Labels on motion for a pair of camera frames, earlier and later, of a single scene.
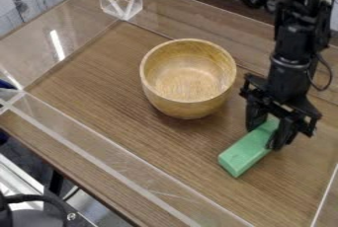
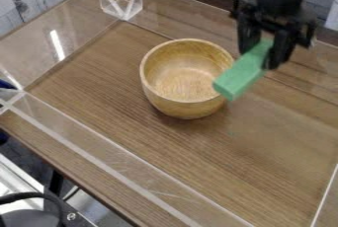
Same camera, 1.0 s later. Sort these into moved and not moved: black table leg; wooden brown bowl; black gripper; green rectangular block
Moved: green rectangular block; black gripper
Not moved: black table leg; wooden brown bowl
